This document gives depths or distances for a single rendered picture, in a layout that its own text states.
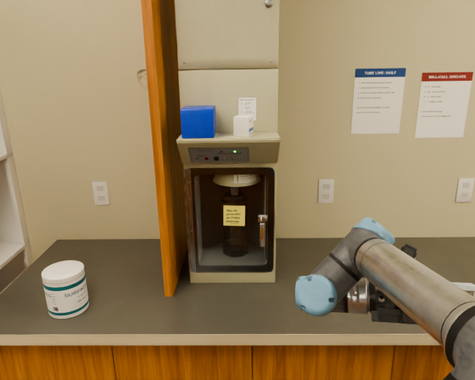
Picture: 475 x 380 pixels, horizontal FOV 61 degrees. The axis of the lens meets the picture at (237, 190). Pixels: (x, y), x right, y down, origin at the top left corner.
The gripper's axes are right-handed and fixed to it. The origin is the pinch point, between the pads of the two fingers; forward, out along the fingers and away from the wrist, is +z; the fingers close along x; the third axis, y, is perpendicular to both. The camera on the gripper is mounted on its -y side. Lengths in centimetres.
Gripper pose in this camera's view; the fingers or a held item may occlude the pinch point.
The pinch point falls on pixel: (474, 289)
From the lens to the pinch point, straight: 95.2
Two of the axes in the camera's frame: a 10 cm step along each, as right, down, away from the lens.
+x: -3.0, -3.3, -9.0
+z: 9.5, -0.3, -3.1
